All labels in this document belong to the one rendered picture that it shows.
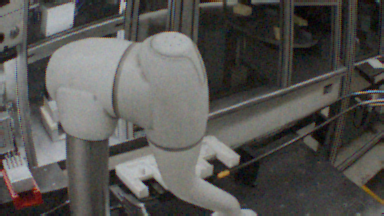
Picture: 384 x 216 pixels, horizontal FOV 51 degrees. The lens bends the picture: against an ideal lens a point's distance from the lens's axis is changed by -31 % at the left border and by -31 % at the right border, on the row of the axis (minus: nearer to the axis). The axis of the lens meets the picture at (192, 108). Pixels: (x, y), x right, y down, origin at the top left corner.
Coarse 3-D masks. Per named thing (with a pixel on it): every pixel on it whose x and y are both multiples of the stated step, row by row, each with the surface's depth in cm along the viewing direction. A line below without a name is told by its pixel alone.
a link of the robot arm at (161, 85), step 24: (144, 48) 85; (168, 48) 83; (192, 48) 85; (120, 72) 86; (144, 72) 85; (168, 72) 83; (192, 72) 85; (120, 96) 87; (144, 96) 86; (168, 96) 85; (192, 96) 86; (144, 120) 89; (168, 120) 88; (192, 120) 89; (168, 144) 92; (192, 144) 93
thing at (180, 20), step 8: (184, 0) 157; (176, 8) 157; (184, 8) 159; (176, 16) 159; (184, 16) 161; (176, 24) 161; (184, 24) 162; (176, 32) 162; (184, 32) 164; (120, 152) 170; (64, 168) 158; (112, 176) 195; (112, 184) 197; (128, 192) 204; (48, 200) 179; (56, 200) 182; (64, 200) 184; (8, 208) 166; (24, 208) 172; (32, 208) 175; (40, 208) 178; (48, 208) 176; (64, 208) 186
